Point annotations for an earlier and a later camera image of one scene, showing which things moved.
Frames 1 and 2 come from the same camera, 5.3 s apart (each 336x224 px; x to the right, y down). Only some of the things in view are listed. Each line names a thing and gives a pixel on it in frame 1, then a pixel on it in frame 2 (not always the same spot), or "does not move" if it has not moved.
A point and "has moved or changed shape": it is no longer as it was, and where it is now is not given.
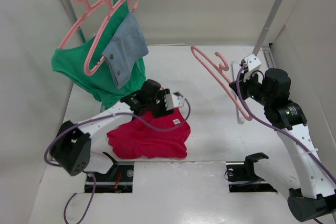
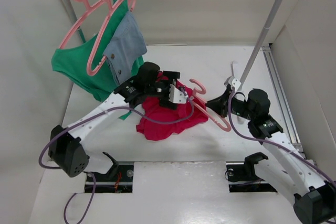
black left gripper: x=163 y=110 → x=165 y=101
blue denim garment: x=128 y=45 does not move
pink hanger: x=220 y=69 → x=199 y=101
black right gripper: x=242 y=84 → x=220 y=105
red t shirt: x=140 y=141 has moved or changed shape
